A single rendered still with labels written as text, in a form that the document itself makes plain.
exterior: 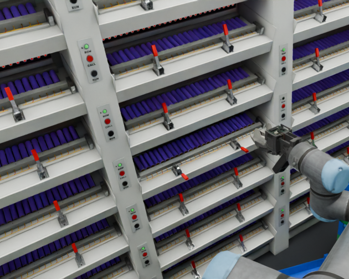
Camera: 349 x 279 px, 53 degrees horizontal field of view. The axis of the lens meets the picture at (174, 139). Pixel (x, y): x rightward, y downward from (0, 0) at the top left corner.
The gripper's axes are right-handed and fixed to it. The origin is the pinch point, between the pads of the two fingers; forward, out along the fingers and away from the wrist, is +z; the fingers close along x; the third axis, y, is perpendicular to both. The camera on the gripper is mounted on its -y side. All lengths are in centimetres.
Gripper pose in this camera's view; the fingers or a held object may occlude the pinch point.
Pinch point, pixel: (257, 135)
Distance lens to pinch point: 131.1
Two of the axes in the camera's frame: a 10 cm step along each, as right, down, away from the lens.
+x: -8.8, 3.5, -3.3
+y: -1.4, -8.5, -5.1
